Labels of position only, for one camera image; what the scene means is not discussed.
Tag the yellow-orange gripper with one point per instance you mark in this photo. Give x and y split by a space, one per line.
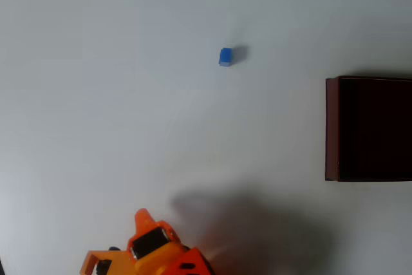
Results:
150 240

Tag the small blue cube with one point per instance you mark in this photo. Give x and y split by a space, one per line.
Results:
225 56

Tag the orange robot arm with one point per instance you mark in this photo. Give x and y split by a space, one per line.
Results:
190 263

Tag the dark red box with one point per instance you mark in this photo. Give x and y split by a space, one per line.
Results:
373 130

